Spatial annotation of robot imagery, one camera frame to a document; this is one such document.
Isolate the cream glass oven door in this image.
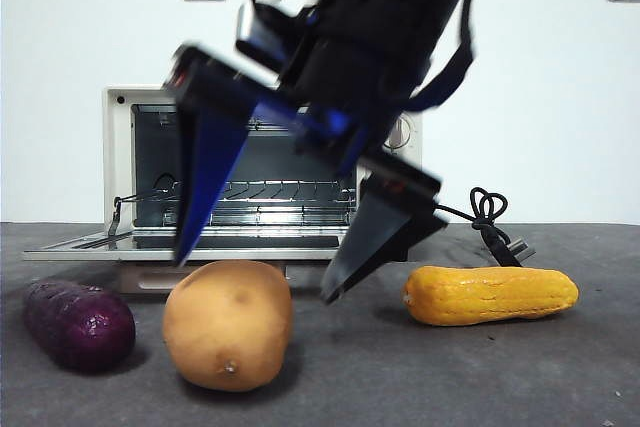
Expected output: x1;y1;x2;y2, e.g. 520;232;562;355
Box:
22;226;346;296

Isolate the brown potato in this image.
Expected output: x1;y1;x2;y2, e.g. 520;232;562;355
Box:
162;259;294;393

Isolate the cream toaster oven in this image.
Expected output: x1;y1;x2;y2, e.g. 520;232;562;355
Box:
102;85;424;263

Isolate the cream oven knob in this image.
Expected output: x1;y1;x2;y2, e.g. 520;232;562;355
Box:
387;114;416;151

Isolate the purple sweet potato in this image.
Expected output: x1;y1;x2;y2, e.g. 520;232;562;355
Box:
23;279;137;374

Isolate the yellow corn cob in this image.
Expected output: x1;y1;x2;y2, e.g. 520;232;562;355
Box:
403;265;581;327

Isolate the metal wire oven rack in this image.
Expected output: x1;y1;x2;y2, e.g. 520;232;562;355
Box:
119;178;359;226

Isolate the black power cord with plug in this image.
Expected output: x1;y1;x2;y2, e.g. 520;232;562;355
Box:
434;186;537;268

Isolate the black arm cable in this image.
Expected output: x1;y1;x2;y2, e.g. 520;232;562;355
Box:
404;0;476;113

